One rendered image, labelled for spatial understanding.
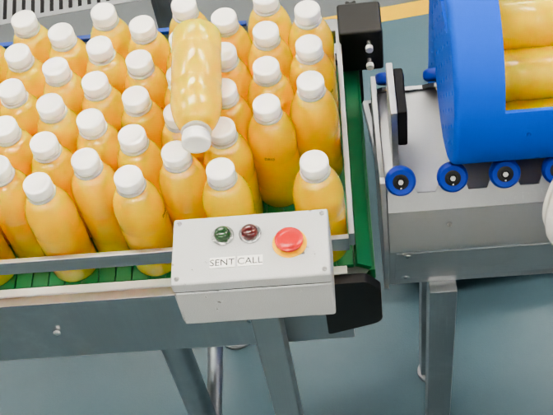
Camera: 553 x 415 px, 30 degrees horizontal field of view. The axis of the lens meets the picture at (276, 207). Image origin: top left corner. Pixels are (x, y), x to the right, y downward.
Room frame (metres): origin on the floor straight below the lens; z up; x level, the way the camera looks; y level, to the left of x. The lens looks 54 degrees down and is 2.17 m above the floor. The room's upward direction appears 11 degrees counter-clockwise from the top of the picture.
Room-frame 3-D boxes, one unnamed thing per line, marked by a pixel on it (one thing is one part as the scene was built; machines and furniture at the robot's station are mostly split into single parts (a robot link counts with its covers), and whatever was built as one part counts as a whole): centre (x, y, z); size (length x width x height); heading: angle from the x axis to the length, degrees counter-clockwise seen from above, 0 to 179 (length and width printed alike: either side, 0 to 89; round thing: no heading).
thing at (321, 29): (1.14, -0.10, 0.99); 0.07 x 0.07 x 0.19
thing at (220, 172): (0.87, 0.06, 1.09); 0.04 x 0.04 x 0.02
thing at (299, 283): (0.74, 0.04, 1.05); 0.20 x 0.10 x 0.10; 82
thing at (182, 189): (0.91, 0.12, 0.99); 0.07 x 0.07 x 0.19
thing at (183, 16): (1.20, 0.08, 1.09); 0.04 x 0.04 x 0.02
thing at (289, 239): (0.73, -0.01, 1.11); 0.04 x 0.04 x 0.01
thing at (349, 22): (1.20, -0.19, 0.95); 0.10 x 0.07 x 0.10; 172
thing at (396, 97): (1.00, -0.20, 0.99); 0.10 x 0.02 x 0.12; 172
